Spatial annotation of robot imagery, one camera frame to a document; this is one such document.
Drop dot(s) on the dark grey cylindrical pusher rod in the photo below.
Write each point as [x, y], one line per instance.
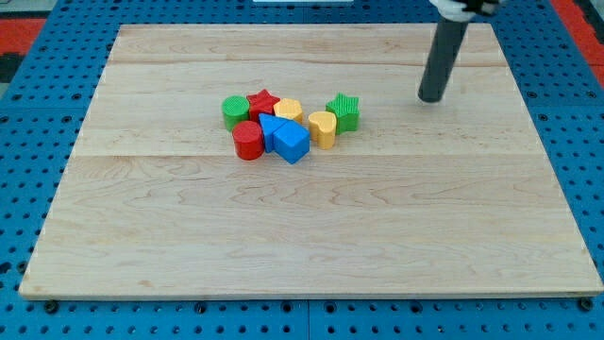
[443, 53]

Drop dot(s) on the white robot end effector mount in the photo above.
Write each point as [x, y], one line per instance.
[466, 10]

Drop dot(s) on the green star block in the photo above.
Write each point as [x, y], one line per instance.
[347, 112]

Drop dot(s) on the blue cube block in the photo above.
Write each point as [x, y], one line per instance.
[292, 142]

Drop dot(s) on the red star block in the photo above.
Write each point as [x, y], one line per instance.
[261, 102]

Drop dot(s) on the yellow heart block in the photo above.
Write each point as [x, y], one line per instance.
[322, 126]

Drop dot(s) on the light wooden board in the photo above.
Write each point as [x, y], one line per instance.
[450, 200]

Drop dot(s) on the yellow hexagon block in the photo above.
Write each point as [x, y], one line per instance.
[290, 109]

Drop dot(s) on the blue triangle block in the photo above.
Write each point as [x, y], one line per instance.
[269, 125]

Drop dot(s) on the green cylinder block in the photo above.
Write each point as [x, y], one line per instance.
[235, 109]

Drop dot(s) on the red cylinder block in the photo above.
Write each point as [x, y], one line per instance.
[248, 140]

